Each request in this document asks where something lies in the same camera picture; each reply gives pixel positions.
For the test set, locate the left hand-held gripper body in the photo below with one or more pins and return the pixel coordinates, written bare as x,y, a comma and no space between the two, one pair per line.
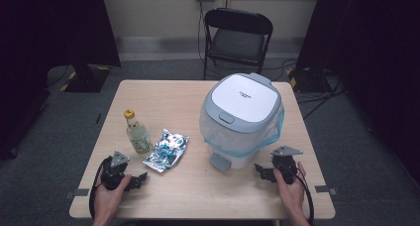
114,173

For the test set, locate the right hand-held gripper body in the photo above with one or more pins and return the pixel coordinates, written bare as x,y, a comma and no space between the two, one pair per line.
285,165

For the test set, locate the silver foil snack packet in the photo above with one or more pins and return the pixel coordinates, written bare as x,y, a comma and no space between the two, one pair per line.
166,150

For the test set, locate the clear bottle yellow cap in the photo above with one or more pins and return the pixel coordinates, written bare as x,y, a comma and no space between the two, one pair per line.
138,135

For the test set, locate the person's left hand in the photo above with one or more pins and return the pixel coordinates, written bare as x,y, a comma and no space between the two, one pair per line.
110,198

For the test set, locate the person's right hand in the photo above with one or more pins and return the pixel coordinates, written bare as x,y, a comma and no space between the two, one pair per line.
290,193

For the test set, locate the blue translucent trash bag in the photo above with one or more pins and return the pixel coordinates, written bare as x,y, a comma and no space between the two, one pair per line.
264,138

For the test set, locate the grey tape strip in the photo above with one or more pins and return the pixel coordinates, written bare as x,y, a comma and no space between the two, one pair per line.
326,189
76,193

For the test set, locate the black stand base striped tape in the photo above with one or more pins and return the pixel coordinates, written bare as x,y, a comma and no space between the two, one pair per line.
305,81
86,80

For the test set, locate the black curtain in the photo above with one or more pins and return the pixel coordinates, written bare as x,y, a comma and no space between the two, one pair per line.
373,70
39,54

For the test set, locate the black folding chair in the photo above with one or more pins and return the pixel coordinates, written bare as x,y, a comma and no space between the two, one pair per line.
236,42

